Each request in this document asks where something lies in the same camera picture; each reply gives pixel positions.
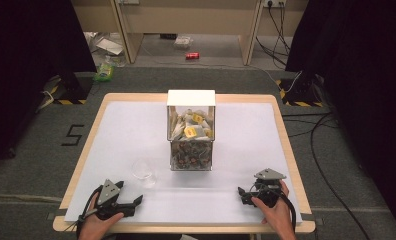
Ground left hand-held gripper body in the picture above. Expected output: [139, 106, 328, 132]
[82, 179, 136, 221]

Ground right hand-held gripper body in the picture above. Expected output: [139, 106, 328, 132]
[244, 168, 287, 209]

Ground clear glass cup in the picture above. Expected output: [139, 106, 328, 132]
[131, 158, 158, 189]

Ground clear box with white lid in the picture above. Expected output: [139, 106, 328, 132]
[166, 89, 217, 172]

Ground person's right hand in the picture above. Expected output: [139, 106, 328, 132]
[251, 179, 298, 240]

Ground person's left hand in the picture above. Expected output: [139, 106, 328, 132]
[77, 211, 125, 240]

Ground wooden table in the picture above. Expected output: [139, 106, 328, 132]
[52, 92, 317, 235]

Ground white table mat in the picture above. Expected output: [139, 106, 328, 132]
[64, 101, 303, 225]

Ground pile of dark packets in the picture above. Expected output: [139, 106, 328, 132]
[171, 139, 214, 170]

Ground pile of white tea bags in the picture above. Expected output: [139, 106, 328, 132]
[169, 108, 215, 141]

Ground black stand base striped tape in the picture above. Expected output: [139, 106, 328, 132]
[40, 71, 94, 106]
[275, 70, 324, 108]

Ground green snack packet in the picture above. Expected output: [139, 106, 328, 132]
[92, 62, 116, 83]

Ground clear plastic bags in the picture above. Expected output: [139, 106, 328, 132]
[83, 31, 128, 68]

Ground black curtain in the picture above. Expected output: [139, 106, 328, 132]
[285, 0, 396, 231]
[0, 0, 98, 173]

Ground small clear plastic box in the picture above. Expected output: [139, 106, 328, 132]
[172, 35, 194, 51]

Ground beige wooden desk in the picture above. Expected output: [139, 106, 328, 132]
[70, 0, 310, 67]

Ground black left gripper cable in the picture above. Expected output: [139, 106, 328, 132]
[75, 185, 104, 240]

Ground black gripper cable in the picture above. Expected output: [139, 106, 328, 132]
[278, 189, 298, 233]
[75, 185, 104, 240]

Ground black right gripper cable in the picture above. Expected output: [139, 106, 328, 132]
[278, 189, 298, 233]

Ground black floor cables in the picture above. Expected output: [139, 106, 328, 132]
[281, 111, 374, 240]

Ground black power cables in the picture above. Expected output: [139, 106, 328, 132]
[254, 3, 292, 67]

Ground white wall socket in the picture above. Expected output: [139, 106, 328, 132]
[262, 0, 287, 9]

